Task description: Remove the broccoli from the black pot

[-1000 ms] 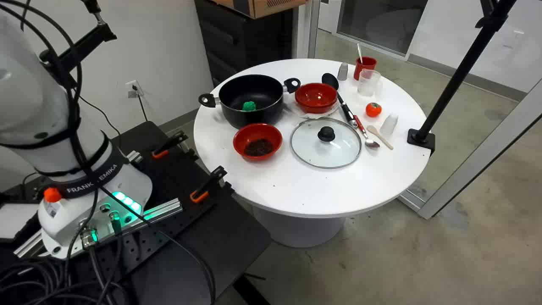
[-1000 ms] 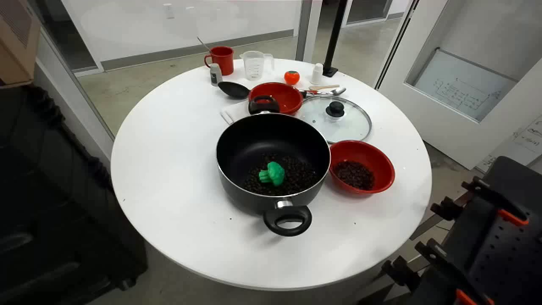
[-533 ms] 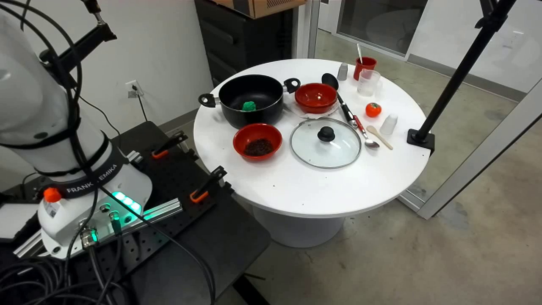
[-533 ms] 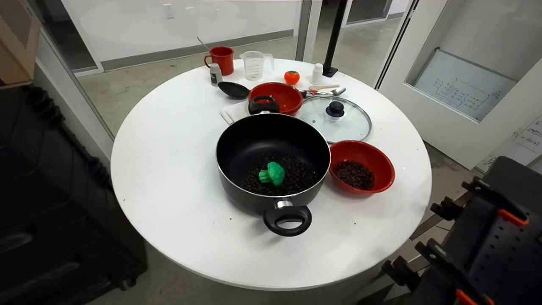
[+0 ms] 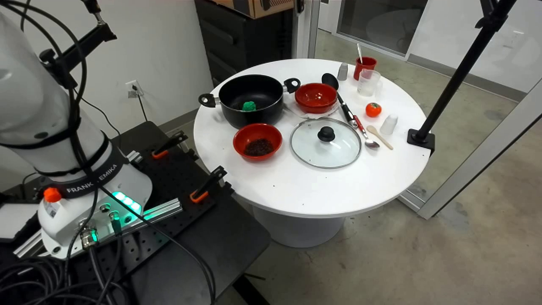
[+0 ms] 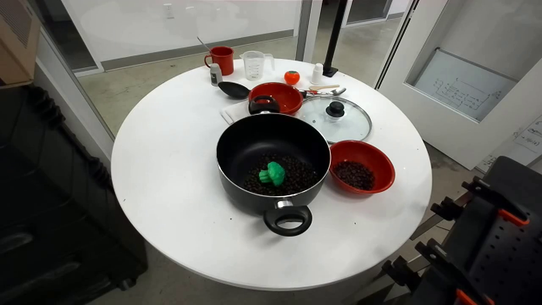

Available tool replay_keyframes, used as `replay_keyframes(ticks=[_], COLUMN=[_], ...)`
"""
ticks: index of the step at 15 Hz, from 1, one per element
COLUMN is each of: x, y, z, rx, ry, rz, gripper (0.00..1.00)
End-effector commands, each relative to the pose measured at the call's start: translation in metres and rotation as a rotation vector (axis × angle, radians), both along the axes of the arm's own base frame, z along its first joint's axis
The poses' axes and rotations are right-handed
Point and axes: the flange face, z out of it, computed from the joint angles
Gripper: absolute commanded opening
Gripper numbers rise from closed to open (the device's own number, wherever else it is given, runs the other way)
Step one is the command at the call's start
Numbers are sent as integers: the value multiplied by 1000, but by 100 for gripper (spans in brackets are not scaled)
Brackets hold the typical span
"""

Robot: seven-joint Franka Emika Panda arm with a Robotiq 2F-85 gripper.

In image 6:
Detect green toy broccoli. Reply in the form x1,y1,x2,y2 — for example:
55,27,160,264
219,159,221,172
257,159,285,188

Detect black cooking pot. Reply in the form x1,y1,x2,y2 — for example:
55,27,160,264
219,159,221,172
214,93,331,237

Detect coffee beans pile in pot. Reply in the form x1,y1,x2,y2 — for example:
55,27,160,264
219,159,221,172
238,152,321,196

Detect white paper napkin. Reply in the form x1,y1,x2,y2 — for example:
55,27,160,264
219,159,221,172
218,99,253,127

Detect empty red bowl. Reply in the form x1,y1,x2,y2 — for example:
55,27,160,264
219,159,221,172
247,81,304,116

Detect black spoon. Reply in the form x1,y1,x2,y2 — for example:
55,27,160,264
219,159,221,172
216,79,252,101

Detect small orange toy tomato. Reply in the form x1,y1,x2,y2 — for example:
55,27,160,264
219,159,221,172
282,69,301,88

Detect wooden stick utensil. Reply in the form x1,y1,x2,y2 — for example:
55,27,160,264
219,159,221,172
307,82,343,93

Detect glass lid with black knob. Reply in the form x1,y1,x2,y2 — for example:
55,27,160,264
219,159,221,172
296,94,374,145

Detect metal spoon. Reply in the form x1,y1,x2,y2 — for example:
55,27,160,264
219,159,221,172
302,86,348,99

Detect coffee beans pile in bowl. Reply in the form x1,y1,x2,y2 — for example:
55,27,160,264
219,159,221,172
333,159,375,191

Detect red bowl holding beans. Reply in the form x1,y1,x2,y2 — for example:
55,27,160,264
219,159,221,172
328,138,397,198

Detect clear measuring cup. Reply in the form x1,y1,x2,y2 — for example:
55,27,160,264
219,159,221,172
240,49,275,81

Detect small white bottle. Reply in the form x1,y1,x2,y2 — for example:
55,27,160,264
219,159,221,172
309,60,324,86

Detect small shaker bottle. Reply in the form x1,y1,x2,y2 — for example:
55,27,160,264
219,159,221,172
208,60,223,86

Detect red mug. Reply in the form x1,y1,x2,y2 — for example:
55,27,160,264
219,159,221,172
202,45,235,77

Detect white door with drawing panel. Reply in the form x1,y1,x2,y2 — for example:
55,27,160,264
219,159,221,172
375,0,542,171

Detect black cart with orange clamps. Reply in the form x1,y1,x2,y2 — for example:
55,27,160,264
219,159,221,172
379,155,542,305

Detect white paper sheets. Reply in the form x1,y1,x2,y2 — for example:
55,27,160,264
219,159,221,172
477,115,542,174

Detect wooden cabinet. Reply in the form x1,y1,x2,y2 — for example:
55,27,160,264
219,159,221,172
0,0,42,89

